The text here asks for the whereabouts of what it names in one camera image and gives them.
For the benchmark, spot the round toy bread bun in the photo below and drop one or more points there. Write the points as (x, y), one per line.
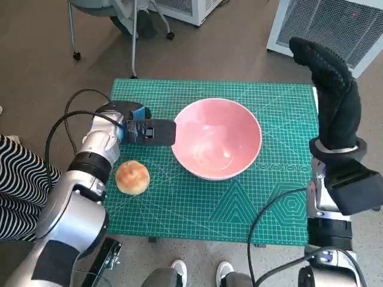
(133, 177)

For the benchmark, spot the pink bowl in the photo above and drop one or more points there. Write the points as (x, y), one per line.
(218, 140)

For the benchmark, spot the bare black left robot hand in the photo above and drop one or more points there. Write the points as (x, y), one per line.
(139, 113)

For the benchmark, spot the black table bracket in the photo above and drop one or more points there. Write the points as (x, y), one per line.
(153, 239)
(260, 245)

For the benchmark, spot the grey office chair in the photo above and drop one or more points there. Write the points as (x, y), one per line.
(133, 53)

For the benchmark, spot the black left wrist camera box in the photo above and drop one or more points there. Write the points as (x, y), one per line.
(161, 133)

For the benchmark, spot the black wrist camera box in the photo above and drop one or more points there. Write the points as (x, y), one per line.
(161, 133)
(353, 191)

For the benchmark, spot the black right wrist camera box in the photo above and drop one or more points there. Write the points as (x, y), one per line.
(353, 191)

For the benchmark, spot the large white mesh cabinet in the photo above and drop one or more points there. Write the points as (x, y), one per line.
(323, 24)

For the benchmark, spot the black bar with metal clamp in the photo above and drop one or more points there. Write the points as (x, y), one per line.
(104, 257)

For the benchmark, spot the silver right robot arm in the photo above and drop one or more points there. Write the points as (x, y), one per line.
(329, 227)

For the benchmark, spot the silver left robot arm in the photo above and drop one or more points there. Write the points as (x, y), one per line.
(68, 215)

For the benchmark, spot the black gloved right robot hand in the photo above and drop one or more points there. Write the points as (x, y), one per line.
(338, 104)

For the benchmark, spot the green cutting mat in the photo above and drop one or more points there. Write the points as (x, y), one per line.
(194, 209)

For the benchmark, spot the small white mesh cabinet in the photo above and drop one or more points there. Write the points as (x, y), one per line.
(194, 9)

